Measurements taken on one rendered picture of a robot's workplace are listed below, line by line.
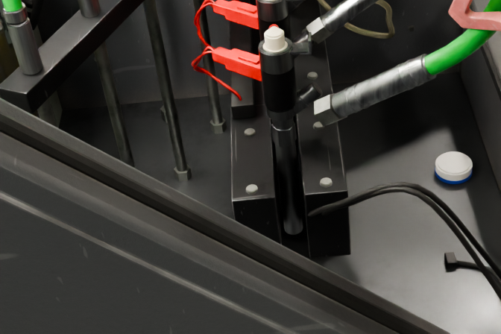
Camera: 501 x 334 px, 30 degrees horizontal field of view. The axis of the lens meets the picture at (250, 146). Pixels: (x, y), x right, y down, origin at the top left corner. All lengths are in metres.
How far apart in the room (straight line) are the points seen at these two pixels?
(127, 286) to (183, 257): 0.03
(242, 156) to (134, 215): 0.44
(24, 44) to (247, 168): 0.22
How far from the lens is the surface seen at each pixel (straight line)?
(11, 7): 0.75
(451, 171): 1.02
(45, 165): 0.40
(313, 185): 0.81
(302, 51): 0.76
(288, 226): 0.88
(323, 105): 0.67
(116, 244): 0.41
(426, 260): 0.95
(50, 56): 0.80
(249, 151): 0.85
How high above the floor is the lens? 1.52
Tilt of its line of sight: 40 degrees down
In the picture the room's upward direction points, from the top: 8 degrees counter-clockwise
